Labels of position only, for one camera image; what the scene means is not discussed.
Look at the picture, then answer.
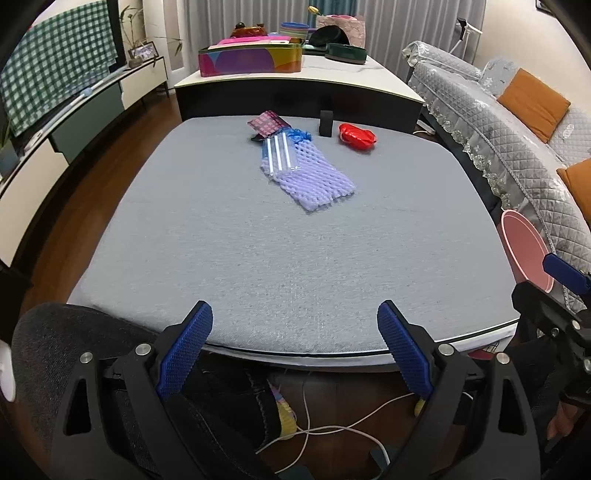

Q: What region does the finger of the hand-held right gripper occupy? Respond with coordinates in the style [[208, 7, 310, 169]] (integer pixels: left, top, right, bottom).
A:
[[542, 253, 591, 296]]

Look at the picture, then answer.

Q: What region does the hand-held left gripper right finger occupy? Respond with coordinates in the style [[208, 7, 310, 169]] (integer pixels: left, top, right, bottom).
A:
[[377, 299, 541, 480]]

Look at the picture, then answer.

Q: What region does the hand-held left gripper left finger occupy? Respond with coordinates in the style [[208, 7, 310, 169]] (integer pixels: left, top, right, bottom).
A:
[[48, 300, 214, 480]]

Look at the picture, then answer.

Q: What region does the pink plastic bin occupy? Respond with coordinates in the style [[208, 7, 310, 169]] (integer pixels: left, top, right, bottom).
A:
[[501, 209, 556, 294]]

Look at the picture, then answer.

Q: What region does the person's right hand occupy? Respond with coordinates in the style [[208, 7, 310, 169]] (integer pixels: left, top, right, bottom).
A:
[[547, 401, 591, 453]]

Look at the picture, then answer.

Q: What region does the person's left leg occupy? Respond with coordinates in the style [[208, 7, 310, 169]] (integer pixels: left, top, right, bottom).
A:
[[182, 355, 282, 457]]

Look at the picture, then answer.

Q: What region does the orange cushion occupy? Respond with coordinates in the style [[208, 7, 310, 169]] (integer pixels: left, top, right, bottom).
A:
[[496, 68, 572, 144], [556, 158, 591, 213]]

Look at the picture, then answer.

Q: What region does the grey table mat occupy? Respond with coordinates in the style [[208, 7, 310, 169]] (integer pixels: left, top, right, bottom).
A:
[[67, 115, 520, 365]]

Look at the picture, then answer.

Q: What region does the sofa with grey quilted cover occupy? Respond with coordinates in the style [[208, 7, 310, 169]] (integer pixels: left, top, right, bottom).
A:
[[401, 41, 591, 315]]

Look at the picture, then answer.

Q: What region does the purple foam fruit net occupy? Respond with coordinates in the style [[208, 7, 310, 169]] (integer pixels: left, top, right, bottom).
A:
[[261, 138, 357, 213]]

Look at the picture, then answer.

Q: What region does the clear packet of straws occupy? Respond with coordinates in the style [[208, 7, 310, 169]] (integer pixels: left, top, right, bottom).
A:
[[261, 131, 301, 178]]

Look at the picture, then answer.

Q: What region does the small red foil wrapper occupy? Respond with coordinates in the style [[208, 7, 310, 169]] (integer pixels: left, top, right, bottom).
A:
[[338, 122, 378, 151]]

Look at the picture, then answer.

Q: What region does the pink blister pack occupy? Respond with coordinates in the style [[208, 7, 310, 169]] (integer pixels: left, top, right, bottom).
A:
[[247, 111, 288, 138]]

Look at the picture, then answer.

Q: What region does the white and green cabinet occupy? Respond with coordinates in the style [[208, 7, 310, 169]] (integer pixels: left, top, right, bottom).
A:
[[0, 54, 169, 217]]

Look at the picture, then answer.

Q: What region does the white marble coffee table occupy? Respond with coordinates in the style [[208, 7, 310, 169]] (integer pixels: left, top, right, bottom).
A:
[[173, 53, 426, 134]]

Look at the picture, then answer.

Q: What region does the grey curtain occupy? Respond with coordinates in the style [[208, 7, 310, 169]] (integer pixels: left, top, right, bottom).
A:
[[182, 0, 488, 79]]

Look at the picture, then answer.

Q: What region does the vase with twigs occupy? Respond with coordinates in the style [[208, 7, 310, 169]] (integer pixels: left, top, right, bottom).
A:
[[119, 4, 144, 69]]

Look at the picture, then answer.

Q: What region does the colourful tin box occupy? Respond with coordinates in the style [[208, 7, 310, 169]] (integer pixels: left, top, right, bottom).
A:
[[198, 39, 304, 78]]

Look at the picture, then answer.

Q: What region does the dark green oval tray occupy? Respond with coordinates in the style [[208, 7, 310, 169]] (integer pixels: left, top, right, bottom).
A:
[[324, 42, 368, 64]]

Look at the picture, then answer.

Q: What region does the green checked cloth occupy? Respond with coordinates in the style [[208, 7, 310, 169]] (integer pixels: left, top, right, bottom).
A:
[[0, 0, 120, 138]]

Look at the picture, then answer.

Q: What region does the pink fabric basket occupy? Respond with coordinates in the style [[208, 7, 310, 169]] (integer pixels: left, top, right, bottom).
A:
[[315, 14, 366, 49]]

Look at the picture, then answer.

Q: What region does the black bowl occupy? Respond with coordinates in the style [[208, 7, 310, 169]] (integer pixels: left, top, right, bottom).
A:
[[308, 25, 354, 48]]

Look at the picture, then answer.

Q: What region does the red teapot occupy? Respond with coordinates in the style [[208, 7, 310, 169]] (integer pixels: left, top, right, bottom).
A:
[[230, 22, 269, 40]]

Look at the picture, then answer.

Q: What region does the black television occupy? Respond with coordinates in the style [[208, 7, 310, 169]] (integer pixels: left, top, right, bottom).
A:
[[106, 0, 127, 70]]

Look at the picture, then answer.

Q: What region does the white standing air conditioner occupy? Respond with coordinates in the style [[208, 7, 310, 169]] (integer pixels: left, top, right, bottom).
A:
[[141, 0, 188, 75]]

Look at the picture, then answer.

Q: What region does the stack of blue bowls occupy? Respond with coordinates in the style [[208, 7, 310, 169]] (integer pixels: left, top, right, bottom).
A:
[[279, 21, 309, 41]]

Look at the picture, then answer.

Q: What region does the white cable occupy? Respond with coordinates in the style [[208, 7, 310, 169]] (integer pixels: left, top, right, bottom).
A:
[[256, 369, 474, 480]]

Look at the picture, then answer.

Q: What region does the photo frame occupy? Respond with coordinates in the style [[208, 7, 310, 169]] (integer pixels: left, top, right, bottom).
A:
[[128, 41, 159, 63]]

